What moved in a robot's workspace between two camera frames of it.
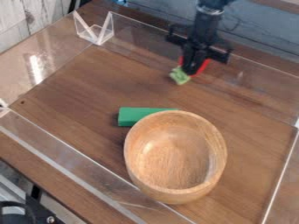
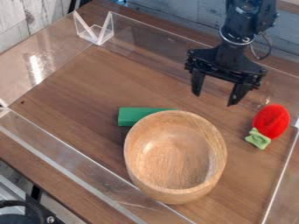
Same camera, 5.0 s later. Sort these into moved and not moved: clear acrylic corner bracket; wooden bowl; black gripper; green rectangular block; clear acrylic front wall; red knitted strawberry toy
Moved: black gripper; red knitted strawberry toy
Not moved: clear acrylic corner bracket; wooden bowl; clear acrylic front wall; green rectangular block
